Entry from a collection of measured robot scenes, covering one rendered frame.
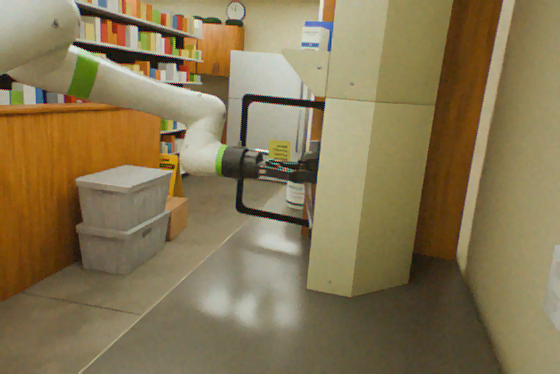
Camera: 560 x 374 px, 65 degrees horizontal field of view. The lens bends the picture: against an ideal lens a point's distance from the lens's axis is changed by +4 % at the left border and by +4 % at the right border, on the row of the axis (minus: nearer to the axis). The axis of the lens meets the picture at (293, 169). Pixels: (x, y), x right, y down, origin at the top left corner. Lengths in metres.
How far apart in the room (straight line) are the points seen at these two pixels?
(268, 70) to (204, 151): 4.93
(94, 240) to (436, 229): 2.50
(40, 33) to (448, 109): 1.03
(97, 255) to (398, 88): 2.74
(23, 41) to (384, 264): 0.90
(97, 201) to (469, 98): 2.55
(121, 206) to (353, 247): 2.32
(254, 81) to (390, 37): 5.21
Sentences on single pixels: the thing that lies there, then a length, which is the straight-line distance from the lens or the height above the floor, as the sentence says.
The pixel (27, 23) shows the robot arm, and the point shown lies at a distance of 0.97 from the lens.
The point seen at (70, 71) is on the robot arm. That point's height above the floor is 1.41.
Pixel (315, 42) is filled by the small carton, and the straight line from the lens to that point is 1.08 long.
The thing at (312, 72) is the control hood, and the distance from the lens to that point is 0.99.
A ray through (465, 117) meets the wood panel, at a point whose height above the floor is 1.38.
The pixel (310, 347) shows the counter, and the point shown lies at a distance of 0.90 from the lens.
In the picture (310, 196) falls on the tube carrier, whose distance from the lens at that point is 1.14.
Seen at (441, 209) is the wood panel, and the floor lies 1.09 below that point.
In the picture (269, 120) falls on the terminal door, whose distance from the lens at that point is 1.36.
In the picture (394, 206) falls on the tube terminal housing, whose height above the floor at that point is 1.16.
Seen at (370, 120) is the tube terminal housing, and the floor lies 1.37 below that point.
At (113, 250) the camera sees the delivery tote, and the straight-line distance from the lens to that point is 3.30.
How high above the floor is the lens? 1.44
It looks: 11 degrees down
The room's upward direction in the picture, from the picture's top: 5 degrees clockwise
